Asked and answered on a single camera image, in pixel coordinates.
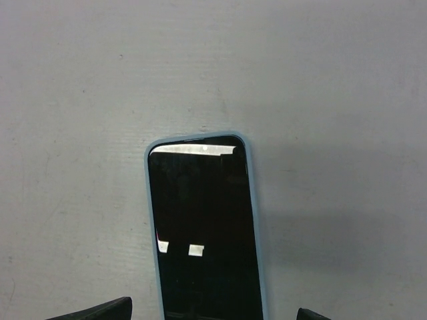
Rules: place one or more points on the light blue phone case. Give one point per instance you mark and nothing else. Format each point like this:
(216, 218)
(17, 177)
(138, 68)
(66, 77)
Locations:
(150, 200)

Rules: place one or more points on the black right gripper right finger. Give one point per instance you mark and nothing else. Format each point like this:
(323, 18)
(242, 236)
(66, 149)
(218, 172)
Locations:
(308, 314)

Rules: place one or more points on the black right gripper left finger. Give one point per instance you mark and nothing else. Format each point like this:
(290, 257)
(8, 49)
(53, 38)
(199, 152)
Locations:
(117, 309)

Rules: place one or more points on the black smartphone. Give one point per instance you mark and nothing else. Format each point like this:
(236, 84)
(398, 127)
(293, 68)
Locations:
(203, 213)

